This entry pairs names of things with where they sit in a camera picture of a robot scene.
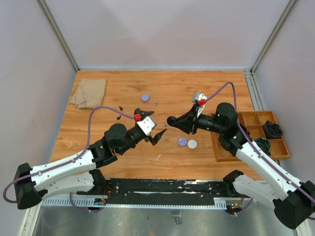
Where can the black earbud case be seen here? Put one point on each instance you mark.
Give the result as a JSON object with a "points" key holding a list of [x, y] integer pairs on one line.
{"points": [[171, 120]]}

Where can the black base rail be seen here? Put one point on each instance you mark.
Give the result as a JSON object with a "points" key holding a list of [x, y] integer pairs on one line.
{"points": [[132, 190]]}

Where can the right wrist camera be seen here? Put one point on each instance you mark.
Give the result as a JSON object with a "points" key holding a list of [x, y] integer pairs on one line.
{"points": [[199, 98]]}

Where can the beige folded cloth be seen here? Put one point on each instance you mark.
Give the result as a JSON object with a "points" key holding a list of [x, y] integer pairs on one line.
{"points": [[89, 94]]}

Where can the white earbud case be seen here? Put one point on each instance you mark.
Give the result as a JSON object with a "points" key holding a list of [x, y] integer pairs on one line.
{"points": [[192, 144]]}

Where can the purple earbud case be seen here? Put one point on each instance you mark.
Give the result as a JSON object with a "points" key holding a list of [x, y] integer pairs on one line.
{"points": [[145, 98], [182, 142]]}

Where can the white cable duct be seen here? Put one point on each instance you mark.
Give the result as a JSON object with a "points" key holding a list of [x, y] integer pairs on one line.
{"points": [[98, 203]]}

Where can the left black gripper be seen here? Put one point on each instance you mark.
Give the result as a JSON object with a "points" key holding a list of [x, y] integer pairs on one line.
{"points": [[156, 138]]}

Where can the purple closed earbud case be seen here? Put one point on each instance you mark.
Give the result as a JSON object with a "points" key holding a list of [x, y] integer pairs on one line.
{"points": [[145, 98]]}

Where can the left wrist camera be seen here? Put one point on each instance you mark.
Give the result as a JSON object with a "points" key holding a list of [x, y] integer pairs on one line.
{"points": [[147, 125]]}

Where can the wooden compartment tray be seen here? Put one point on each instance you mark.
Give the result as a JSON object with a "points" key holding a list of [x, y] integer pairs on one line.
{"points": [[269, 139]]}

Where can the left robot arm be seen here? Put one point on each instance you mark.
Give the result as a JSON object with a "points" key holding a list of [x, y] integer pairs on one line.
{"points": [[81, 171]]}

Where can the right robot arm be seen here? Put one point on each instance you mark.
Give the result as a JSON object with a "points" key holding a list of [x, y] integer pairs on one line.
{"points": [[292, 200]]}

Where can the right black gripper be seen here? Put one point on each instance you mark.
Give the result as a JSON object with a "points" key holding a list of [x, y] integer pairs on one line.
{"points": [[188, 122]]}

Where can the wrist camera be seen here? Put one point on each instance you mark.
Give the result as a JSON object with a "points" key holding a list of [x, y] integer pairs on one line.
{"points": [[147, 125], [199, 98]]}

